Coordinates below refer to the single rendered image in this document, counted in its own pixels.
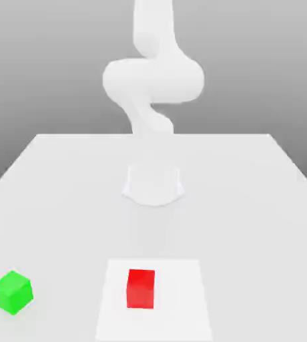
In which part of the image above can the small red cube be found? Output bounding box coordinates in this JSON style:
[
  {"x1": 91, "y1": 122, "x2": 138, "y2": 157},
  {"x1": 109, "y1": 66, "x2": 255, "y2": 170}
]
[{"x1": 125, "y1": 269, "x2": 156, "y2": 310}]

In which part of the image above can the small green cube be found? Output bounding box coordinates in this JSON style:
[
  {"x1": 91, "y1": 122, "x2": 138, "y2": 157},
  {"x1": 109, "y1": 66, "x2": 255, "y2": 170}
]
[{"x1": 0, "y1": 270, "x2": 35, "y2": 316}]

